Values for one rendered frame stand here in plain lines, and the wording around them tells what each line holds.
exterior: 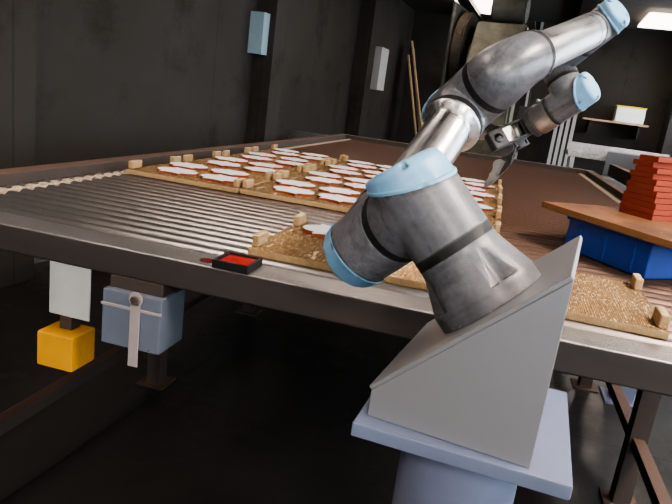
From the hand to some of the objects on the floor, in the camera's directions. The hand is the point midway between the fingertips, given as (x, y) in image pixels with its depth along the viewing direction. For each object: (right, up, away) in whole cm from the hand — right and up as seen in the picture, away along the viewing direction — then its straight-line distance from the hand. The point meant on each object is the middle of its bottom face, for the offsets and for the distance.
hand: (468, 163), depth 161 cm
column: (-27, -129, -52) cm, 141 cm away
